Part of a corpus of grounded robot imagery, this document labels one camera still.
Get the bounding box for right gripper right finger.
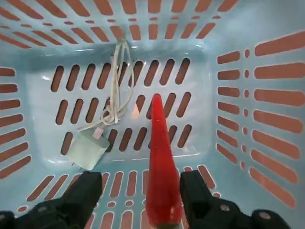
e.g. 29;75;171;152
180;169;291;229

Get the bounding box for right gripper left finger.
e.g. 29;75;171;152
0;171;103;229

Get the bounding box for white charger with cable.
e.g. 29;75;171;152
65;38;134;171

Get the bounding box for red toy carrot green leaves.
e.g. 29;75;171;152
145;93;183;229

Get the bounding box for light blue plastic basket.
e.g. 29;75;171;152
0;0;305;229

